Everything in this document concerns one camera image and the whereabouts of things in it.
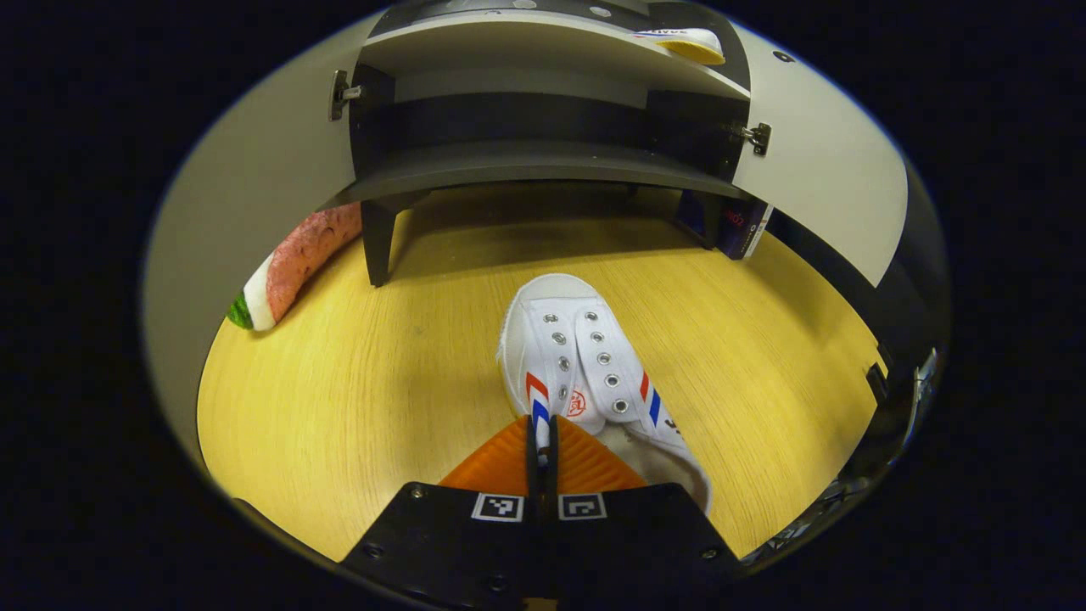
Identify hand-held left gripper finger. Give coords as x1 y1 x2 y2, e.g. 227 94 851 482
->
546 414 747 611
339 416 545 611

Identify white canvas shoe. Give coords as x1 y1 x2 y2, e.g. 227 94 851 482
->
632 28 726 66
496 273 714 514

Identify white shoe cabinet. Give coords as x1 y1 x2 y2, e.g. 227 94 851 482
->
143 0 910 472

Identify white shoe cabinet door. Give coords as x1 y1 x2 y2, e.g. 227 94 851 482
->
731 24 910 289
143 13 378 472

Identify dark blue book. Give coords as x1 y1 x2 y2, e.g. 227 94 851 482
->
679 188 762 260

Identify watermelon slice toy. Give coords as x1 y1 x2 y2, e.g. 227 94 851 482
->
227 202 364 332

